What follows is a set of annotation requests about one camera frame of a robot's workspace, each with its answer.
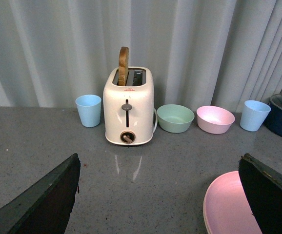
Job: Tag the pink plate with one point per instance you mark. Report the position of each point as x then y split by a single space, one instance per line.
227 208

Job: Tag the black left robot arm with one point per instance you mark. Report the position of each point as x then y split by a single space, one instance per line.
45 207

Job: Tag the cream two-slot toaster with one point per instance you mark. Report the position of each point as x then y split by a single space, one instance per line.
129 113

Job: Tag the green bowl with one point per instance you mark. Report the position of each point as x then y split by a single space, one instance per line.
175 118

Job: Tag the light blue left cup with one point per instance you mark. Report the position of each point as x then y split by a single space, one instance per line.
89 109

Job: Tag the light blue cup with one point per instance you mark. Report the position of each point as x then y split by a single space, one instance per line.
89 109
253 115

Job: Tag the brown bread slice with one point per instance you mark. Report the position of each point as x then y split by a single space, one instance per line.
123 66

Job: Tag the pink bowl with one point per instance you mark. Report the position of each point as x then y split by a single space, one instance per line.
214 120

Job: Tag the light blue right cup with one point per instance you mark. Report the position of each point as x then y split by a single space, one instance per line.
253 115

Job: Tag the white plate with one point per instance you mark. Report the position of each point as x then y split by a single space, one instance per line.
205 220

